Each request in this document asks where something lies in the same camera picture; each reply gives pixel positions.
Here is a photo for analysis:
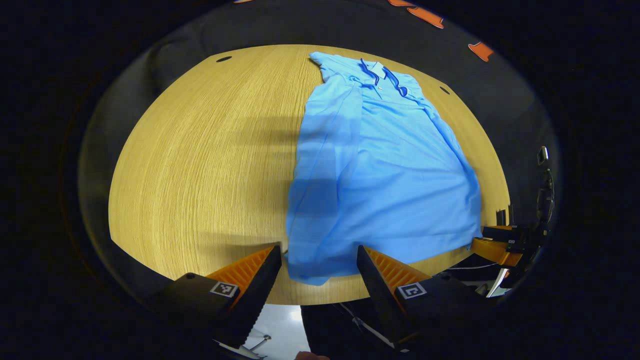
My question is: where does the grey metal bar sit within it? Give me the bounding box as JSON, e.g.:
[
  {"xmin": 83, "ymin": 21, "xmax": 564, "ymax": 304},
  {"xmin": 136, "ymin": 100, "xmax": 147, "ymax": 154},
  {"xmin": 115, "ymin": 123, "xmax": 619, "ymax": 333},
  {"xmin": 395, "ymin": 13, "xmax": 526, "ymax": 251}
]
[{"xmin": 212, "ymin": 334, "xmax": 273, "ymax": 360}]

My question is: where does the light blue T-shirt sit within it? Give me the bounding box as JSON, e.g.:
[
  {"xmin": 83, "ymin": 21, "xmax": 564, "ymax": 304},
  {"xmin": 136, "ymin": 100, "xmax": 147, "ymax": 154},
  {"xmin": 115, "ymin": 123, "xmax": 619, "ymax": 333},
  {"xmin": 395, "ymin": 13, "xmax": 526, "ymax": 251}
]
[{"xmin": 285, "ymin": 51, "xmax": 483, "ymax": 287}]

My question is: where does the black backdrop cloth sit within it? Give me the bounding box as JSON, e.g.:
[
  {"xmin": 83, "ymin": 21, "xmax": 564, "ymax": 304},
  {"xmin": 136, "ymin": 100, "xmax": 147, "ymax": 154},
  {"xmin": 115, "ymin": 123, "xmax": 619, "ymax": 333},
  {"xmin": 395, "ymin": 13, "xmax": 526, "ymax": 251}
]
[{"xmin": 77, "ymin": 0, "xmax": 561, "ymax": 281}]

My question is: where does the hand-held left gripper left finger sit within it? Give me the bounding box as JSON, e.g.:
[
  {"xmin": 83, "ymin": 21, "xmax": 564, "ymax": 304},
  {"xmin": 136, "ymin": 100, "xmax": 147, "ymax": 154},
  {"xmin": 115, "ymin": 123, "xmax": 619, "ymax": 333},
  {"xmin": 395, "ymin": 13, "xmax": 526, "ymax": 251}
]
[{"xmin": 150, "ymin": 243, "xmax": 283, "ymax": 350}]

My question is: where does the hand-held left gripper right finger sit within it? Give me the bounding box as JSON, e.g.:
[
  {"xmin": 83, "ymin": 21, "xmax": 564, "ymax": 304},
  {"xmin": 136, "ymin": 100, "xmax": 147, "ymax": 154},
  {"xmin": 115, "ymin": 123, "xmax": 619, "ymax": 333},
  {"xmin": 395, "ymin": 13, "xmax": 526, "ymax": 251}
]
[{"xmin": 356, "ymin": 244, "xmax": 496, "ymax": 353}]

